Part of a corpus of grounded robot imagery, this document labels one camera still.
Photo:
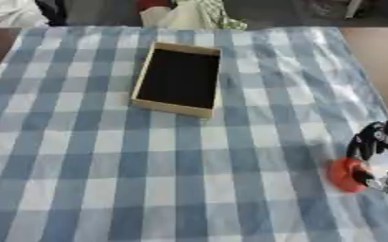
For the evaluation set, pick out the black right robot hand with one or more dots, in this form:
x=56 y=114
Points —
x=372 y=142

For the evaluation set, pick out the orange round toy fruit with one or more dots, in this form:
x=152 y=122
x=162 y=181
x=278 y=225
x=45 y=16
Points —
x=345 y=174

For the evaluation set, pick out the tan cardboard box black inside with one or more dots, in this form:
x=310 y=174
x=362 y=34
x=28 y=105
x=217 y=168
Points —
x=179 y=78

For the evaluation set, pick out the white cloth bundle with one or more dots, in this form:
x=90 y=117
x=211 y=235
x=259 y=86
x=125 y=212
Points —
x=173 y=15

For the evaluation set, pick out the white fabric heap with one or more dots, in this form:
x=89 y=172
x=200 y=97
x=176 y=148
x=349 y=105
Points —
x=11 y=12

